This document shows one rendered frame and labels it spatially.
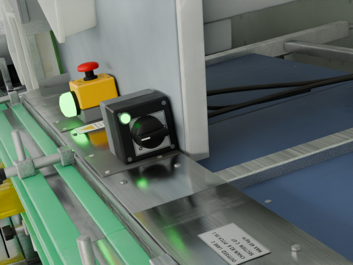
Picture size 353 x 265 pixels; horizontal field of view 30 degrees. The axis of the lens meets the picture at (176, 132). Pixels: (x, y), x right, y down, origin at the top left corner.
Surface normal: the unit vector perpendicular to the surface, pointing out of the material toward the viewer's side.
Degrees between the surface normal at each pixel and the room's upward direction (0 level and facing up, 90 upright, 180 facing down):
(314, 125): 90
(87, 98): 90
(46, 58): 90
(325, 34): 90
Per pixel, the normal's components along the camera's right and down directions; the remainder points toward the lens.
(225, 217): -0.19, -0.94
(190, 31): 0.40, 0.50
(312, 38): 0.35, 0.20
